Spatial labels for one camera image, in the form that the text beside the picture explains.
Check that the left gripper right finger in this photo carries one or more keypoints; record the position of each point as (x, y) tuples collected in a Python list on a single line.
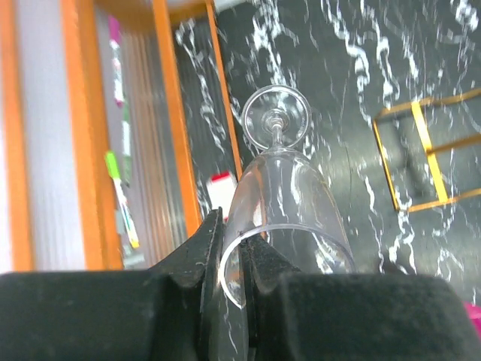
[(267, 327)]

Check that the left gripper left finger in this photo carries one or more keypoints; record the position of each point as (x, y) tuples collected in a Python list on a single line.
[(186, 290)]

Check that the clear flute glass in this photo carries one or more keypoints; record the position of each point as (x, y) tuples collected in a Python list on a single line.
[(281, 197)]

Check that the pink plastic wine glass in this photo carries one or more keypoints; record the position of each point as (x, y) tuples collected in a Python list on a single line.
[(474, 314)]

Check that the small red white box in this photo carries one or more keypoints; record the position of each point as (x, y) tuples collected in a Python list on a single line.
[(221, 188)]

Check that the orange wooden stepped shelf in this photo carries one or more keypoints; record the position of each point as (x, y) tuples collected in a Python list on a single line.
[(59, 209)]

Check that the green capped marker pen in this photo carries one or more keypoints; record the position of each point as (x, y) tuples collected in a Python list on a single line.
[(113, 171)]

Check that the pink capped marker pen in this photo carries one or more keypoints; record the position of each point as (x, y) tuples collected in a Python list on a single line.
[(114, 30)]

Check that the gold wire wine glass rack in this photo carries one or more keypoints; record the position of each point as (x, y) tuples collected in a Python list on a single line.
[(430, 151)]

